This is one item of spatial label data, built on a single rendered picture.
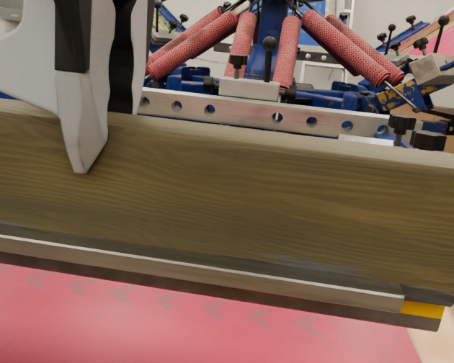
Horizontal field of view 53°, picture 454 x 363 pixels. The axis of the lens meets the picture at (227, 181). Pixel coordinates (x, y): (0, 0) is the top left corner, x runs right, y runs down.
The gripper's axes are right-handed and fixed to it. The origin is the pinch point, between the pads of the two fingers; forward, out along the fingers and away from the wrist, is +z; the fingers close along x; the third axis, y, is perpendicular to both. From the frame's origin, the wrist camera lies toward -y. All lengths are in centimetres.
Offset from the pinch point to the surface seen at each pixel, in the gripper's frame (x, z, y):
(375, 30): -458, -29, -81
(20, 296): -4.6, 13.9, 8.7
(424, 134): -39.0, 3.4, -26.9
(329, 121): -67, 7, -17
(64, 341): -0.7, 13.9, 3.2
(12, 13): -448, -11, 294
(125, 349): -1.0, 13.9, -0.9
